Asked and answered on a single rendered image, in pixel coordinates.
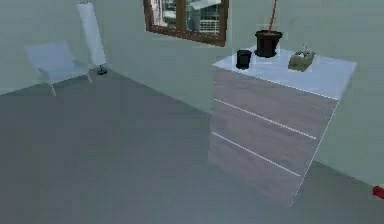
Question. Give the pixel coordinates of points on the small black cup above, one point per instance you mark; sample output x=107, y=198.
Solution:
x=243, y=59

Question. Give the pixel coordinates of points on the red object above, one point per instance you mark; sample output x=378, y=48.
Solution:
x=378, y=192

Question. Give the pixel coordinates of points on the grey chest of drawers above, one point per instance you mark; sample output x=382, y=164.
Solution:
x=266, y=126

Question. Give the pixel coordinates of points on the pale blue chair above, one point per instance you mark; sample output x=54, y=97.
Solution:
x=53, y=63

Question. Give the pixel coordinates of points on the white floor lamp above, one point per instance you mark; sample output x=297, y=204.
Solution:
x=91, y=33

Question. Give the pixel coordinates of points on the olive green box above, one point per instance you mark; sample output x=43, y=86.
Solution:
x=301, y=60

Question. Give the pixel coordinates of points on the brown framed window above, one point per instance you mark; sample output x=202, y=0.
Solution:
x=186, y=18

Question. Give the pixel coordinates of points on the black plant pot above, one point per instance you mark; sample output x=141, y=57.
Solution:
x=267, y=43

